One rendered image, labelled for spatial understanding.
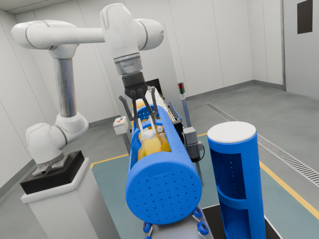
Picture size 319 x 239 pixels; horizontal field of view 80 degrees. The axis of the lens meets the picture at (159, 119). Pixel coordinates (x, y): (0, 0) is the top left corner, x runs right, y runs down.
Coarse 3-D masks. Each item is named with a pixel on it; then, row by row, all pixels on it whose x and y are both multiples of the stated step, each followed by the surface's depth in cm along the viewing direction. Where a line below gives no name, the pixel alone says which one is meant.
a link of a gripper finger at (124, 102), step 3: (120, 96) 66; (120, 99) 66; (123, 99) 66; (123, 102) 67; (126, 102) 68; (123, 105) 67; (126, 105) 67; (126, 108) 67; (126, 111) 68; (129, 111) 68; (129, 114) 68; (129, 117) 68
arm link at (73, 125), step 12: (48, 24) 90; (60, 24) 94; (72, 24) 101; (60, 48) 97; (72, 48) 101; (60, 60) 102; (72, 60) 108; (60, 72) 105; (72, 72) 110; (60, 84) 109; (72, 84) 113; (60, 96) 113; (72, 96) 116; (60, 108) 118; (72, 108) 119; (60, 120) 120; (72, 120) 121; (84, 120) 133; (72, 132) 124; (84, 132) 134
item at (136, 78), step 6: (126, 78) 62; (132, 78) 62; (138, 78) 63; (126, 84) 63; (132, 84) 63; (138, 84) 65; (144, 84) 66; (126, 90) 66; (132, 90) 66; (138, 90) 66; (144, 90) 66; (138, 96) 67
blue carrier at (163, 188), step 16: (144, 112) 148; (160, 112) 126; (144, 128) 103; (176, 144) 81; (144, 160) 68; (160, 160) 65; (176, 160) 66; (128, 176) 70; (144, 176) 66; (160, 176) 66; (176, 176) 67; (192, 176) 68; (128, 192) 67; (144, 192) 68; (160, 192) 68; (176, 192) 69; (192, 192) 70; (144, 208) 70; (160, 208) 70; (176, 208) 71; (192, 208) 72; (160, 224) 73
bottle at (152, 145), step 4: (144, 140) 73; (148, 140) 71; (152, 140) 71; (156, 140) 72; (144, 144) 72; (148, 144) 71; (152, 144) 71; (156, 144) 71; (160, 144) 73; (144, 148) 74; (148, 148) 71; (152, 148) 71; (156, 148) 71; (160, 148) 73; (148, 152) 72; (152, 152) 71; (156, 152) 72
